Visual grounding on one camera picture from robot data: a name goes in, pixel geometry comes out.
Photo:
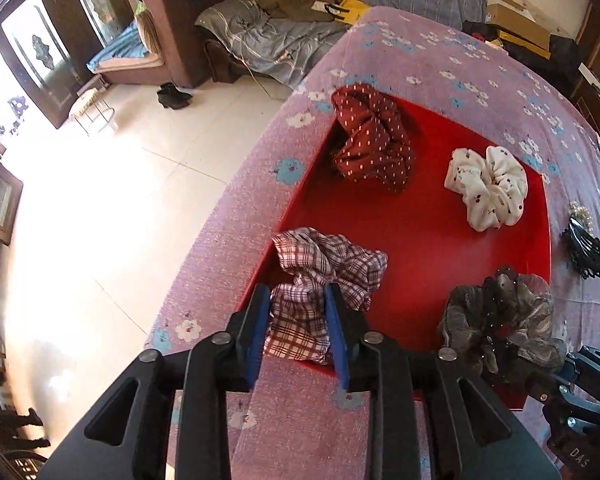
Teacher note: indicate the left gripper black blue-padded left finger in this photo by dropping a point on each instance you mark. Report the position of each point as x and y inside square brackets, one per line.
[169, 404]

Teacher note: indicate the black hair claw clip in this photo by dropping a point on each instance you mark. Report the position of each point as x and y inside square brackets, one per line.
[583, 248]

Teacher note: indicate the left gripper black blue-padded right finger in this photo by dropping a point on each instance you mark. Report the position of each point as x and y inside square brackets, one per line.
[429, 417]

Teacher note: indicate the purple floral bedspread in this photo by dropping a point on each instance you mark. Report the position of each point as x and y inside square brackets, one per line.
[299, 424]

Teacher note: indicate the grey sheer scrunchie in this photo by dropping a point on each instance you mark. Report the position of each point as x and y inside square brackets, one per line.
[504, 326]

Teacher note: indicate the cream cherry-print scrunchie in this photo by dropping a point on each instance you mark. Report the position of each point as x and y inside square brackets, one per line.
[493, 186]

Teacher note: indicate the small round wire stool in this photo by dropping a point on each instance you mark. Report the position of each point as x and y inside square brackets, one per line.
[91, 112]

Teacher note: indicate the grey striped pillow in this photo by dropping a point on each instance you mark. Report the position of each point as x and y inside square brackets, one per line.
[240, 38]

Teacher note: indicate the pair of black boots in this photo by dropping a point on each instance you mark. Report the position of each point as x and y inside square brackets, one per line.
[171, 98]

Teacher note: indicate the dark red polka-dot scrunchie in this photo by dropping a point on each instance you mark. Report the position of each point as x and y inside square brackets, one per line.
[378, 145]

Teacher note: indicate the cardboard box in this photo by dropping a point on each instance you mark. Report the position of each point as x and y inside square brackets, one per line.
[517, 24]

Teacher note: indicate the yellow bag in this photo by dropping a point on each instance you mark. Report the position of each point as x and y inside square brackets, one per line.
[347, 11]

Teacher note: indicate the red white plaid scrunchie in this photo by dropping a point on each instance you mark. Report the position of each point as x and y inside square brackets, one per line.
[298, 329]

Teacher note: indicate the red jewelry tray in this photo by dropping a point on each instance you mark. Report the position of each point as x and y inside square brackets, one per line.
[424, 231]

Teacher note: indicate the brown sofa armchair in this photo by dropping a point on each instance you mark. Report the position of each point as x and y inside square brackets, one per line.
[181, 59]

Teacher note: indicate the dark wooden glass door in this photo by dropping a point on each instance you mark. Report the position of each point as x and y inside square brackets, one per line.
[47, 44]

